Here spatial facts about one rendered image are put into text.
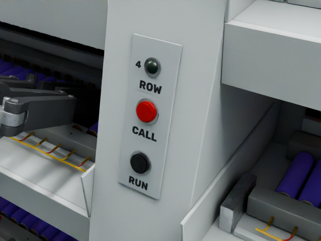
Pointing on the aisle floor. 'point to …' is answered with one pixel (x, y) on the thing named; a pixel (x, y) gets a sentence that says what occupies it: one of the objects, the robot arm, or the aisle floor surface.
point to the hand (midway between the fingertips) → (69, 99)
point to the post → (167, 34)
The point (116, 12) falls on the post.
